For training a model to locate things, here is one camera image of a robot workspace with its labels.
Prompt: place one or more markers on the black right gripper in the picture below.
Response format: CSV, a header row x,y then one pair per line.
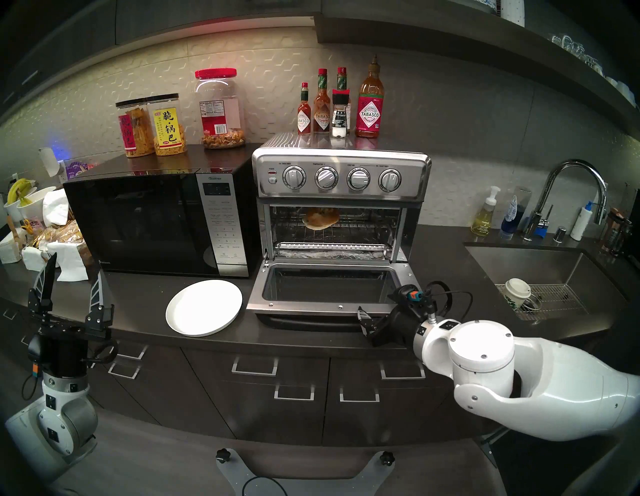
x,y
400,325

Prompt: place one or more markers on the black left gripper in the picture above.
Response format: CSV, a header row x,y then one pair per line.
x,y
65,350

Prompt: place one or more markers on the glass toaster oven door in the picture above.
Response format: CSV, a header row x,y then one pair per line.
x,y
300,307

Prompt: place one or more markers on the sliced bagel half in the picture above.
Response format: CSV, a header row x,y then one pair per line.
x,y
321,216
320,227

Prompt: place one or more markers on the white round plate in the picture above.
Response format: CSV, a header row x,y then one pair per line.
x,y
202,307

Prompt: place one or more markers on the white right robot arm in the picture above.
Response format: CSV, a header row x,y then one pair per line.
x,y
550,390

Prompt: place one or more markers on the black microwave oven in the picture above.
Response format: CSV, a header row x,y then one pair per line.
x,y
145,225

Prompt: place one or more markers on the stainless steel toaster oven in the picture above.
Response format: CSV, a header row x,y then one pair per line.
x,y
340,159

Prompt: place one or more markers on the white paper napkin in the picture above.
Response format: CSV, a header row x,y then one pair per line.
x,y
10,249
34,260
70,262

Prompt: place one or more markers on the bagged bread loaf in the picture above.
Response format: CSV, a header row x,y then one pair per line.
x,y
65,235

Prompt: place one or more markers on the crumpled white paper bag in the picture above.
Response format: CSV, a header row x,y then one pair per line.
x,y
56,207

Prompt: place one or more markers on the white bowl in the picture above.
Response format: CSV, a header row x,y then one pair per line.
x,y
36,205

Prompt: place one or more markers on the yellow banana bunch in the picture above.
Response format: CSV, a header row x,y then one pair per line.
x,y
19,189

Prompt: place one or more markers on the purple snack bag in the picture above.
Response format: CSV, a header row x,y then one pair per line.
x,y
79,170

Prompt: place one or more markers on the black base knob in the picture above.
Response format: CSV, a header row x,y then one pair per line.
x,y
223,455
387,458

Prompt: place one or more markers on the yellow soap pump dispenser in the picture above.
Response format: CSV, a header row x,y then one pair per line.
x,y
482,222

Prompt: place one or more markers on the paper coffee cup white lid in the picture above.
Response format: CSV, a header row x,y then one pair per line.
x,y
517,290

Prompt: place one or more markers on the blue dish soap bottle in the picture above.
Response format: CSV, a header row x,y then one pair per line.
x,y
512,217

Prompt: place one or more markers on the snack jar red label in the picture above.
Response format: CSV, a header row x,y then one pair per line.
x,y
131,132

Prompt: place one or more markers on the snack jar yellow label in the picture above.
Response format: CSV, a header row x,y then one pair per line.
x,y
169,127

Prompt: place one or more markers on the black capped salt shaker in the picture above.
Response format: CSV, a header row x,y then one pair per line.
x,y
340,117

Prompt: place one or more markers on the medium orange Tabasco bottle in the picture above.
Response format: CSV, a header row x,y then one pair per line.
x,y
322,117

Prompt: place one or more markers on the large Tabasco sauce bottle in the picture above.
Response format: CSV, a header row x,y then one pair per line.
x,y
370,112

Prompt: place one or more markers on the small red Tabasco bottle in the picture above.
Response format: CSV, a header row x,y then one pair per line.
x,y
304,120

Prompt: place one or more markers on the small metal sink button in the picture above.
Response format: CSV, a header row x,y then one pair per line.
x,y
560,236

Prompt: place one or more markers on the chrome gooseneck faucet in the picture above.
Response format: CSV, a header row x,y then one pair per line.
x,y
549,187

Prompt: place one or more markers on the white bottle blue cap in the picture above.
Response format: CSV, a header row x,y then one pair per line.
x,y
580,225

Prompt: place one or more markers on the large jar red lid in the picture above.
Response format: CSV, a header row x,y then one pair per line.
x,y
219,115

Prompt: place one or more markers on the green label Tabasco bottle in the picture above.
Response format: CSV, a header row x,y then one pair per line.
x,y
342,77

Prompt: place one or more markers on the dark glass jar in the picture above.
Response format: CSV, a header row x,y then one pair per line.
x,y
614,232

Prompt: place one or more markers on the dark wood upper cabinet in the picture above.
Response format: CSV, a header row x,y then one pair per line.
x,y
75,25

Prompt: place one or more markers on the clear drinking glasses row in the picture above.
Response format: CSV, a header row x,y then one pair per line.
x,y
575,52

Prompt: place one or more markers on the white cylindrical can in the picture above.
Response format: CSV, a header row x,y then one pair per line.
x,y
513,12

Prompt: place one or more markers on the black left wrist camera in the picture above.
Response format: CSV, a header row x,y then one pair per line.
x,y
34,350

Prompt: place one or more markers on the white paper wall note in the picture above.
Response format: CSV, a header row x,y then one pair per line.
x,y
50,161

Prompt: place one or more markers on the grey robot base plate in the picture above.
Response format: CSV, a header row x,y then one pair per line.
x,y
300,485

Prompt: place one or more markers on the dark wood wall shelf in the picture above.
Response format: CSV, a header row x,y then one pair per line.
x,y
425,35

